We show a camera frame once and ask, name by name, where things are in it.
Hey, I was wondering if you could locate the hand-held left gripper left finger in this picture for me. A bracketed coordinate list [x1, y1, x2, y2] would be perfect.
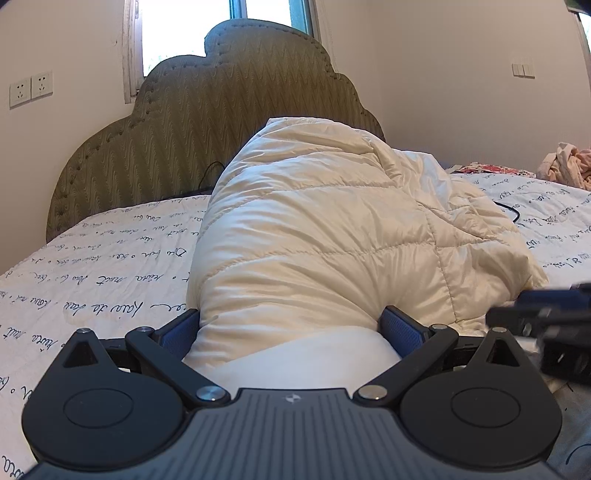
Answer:
[51, 308, 232, 409]

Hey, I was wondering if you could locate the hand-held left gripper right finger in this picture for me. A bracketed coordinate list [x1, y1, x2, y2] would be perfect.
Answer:
[353, 305, 543, 409]

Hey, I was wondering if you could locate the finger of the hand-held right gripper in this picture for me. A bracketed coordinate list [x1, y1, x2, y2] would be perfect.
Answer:
[488, 305, 591, 385]
[515, 282, 591, 311]

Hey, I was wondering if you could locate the cream quilted duvet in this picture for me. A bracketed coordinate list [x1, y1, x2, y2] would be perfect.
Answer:
[185, 117, 549, 391]

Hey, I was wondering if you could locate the pale pink clothes pile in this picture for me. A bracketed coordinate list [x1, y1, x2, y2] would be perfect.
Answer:
[536, 141, 591, 191]

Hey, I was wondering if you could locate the white script-print quilt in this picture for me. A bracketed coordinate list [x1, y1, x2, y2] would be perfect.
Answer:
[0, 171, 591, 480]

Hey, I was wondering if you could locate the red floral cloth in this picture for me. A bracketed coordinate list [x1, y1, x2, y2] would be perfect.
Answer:
[450, 161, 537, 179]

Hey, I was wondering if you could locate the green upholstered headboard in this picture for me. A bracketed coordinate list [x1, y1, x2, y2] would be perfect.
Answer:
[45, 18, 386, 244]

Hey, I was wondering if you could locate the window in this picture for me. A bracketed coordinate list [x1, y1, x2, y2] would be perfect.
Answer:
[121, 0, 324, 103]

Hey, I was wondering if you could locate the long black cable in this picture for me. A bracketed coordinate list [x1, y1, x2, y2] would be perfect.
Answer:
[492, 199, 522, 223]

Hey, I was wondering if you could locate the thin black charger cable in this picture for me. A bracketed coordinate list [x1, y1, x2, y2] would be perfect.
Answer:
[178, 161, 225, 197]

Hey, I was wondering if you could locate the white wall socket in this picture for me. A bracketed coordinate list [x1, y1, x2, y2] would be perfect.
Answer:
[9, 80, 32, 109]
[30, 71, 53, 100]

